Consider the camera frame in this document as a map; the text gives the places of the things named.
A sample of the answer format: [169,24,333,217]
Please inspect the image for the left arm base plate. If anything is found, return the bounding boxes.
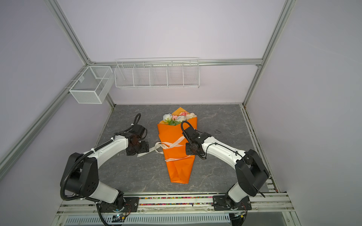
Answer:
[99,196,140,213]

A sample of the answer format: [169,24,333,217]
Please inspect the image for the white fake rose stem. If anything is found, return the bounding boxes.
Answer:
[163,114,173,124]

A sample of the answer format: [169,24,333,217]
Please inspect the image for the long white wire basket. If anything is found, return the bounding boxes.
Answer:
[114,57,200,89]

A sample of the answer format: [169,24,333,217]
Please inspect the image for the cream fake rose stem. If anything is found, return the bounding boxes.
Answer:
[186,113,197,120]

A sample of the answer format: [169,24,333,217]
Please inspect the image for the small white mesh basket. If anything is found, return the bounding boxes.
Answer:
[69,66,115,104]

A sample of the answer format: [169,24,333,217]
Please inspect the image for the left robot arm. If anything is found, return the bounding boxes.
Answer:
[60,114,150,212]

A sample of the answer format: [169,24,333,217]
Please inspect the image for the aluminium front rail frame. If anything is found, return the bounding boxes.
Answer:
[50,192,302,226]

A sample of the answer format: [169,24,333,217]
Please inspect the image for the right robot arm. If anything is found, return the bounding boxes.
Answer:
[182,127,270,210]

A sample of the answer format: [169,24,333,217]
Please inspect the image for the orange wrapping paper sheet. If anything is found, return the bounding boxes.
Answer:
[157,107,198,184]

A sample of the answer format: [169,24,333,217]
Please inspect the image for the white printed ribbon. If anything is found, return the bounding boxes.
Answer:
[137,136,185,157]

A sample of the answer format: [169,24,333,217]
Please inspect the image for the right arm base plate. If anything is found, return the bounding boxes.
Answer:
[212,195,252,211]

